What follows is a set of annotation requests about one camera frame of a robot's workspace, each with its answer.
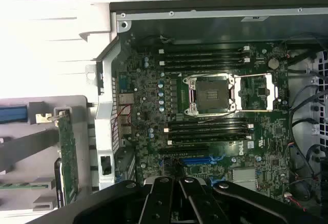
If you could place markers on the CPU socket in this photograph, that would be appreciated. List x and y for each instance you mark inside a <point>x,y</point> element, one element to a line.
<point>211,93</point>

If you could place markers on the green Dell motherboard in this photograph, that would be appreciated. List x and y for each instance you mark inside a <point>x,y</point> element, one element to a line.
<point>269,131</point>

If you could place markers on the open black PC case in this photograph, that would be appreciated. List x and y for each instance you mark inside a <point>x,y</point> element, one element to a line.
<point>103,121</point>

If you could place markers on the blue expansion slot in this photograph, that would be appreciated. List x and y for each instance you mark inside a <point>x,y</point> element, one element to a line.
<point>194,161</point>

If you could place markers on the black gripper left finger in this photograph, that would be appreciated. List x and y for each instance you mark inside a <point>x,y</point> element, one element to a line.
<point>159,201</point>

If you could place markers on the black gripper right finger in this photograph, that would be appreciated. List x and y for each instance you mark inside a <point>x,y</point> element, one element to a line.
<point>202,203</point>

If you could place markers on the grey parts rack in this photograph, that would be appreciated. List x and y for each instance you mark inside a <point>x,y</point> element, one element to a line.
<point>83,113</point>

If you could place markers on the silver coin battery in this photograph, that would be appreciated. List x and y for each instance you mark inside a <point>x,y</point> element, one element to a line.
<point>273,63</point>

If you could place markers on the black RAM slot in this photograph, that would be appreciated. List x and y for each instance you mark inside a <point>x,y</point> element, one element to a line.
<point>205,68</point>
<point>207,124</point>
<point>205,52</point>
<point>207,141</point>
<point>207,130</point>
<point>207,135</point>
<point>205,57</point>
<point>205,63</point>

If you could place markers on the hard disk with blue rails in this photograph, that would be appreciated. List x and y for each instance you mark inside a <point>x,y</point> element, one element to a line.
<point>12,113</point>

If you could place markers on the silver socket cover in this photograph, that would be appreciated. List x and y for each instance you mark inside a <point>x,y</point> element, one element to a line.
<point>238,98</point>

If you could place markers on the tall metal disk bay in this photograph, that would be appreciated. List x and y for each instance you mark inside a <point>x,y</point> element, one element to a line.
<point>323,80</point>

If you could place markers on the silver chipset heat sink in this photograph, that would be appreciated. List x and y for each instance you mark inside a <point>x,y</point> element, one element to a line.
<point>243,178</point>

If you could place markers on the black expansion slot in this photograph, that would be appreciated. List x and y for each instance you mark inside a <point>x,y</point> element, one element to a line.
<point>179,150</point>

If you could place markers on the green RAM stick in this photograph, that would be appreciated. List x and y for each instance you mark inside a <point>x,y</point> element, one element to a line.
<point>20,185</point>

